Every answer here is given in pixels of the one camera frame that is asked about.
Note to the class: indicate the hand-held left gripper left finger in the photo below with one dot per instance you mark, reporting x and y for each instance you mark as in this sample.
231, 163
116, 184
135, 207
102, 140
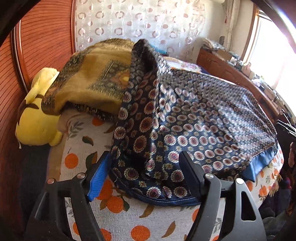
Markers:
99, 176

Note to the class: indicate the white window curtain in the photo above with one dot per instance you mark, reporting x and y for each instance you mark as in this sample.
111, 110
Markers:
231, 25

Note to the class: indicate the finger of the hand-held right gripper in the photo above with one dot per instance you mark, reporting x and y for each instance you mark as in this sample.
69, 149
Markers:
286, 122
290, 132

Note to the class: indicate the sheer circle-patterned wall curtain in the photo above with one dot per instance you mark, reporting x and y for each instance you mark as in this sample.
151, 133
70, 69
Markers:
138, 20

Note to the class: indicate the wooden framed window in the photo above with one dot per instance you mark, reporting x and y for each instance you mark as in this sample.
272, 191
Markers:
272, 53

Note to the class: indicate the blue box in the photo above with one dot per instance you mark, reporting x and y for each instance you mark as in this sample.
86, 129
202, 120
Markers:
164, 52

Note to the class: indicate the orange fruit print bedsheet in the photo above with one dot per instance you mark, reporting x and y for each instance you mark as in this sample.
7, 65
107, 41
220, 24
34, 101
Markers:
138, 215

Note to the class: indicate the long wooden cabinet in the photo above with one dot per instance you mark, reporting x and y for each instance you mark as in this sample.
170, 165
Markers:
226, 69

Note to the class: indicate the yellow plush toy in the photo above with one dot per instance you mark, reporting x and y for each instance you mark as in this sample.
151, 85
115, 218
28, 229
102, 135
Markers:
37, 122

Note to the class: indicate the navy circle-patterned garment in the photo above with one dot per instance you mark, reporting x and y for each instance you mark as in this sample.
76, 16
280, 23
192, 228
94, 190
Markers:
185, 120

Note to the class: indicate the pink floral bedspread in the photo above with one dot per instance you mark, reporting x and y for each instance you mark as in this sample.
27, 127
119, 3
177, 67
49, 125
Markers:
189, 67

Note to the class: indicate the stack of folded cloths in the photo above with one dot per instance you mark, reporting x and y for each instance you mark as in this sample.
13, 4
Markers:
212, 44

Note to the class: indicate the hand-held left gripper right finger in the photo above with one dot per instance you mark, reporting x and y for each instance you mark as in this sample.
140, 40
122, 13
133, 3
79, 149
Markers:
190, 171

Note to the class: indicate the gold patterned blanket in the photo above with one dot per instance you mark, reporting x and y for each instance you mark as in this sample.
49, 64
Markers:
87, 74

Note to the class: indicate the person's dark floral clothing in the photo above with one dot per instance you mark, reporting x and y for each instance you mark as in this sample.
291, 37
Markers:
284, 197

